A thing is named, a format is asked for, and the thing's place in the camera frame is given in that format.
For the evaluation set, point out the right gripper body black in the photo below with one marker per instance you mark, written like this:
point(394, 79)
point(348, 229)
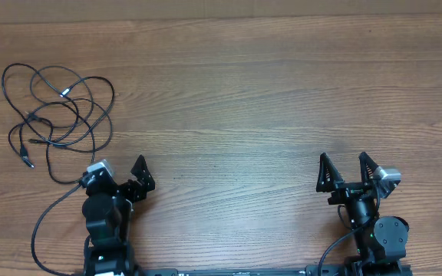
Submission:
point(346, 192)

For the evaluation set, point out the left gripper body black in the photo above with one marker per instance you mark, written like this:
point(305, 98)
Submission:
point(119, 187)

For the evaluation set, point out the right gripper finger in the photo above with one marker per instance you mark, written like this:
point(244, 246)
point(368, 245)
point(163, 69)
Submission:
point(367, 167)
point(329, 178)

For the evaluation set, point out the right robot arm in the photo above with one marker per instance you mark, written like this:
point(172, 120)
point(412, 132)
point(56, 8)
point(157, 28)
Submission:
point(380, 240)

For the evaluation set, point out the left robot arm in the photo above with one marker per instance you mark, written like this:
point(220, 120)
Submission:
point(107, 211)

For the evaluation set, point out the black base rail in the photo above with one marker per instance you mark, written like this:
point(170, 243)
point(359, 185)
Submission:
point(309, 270)

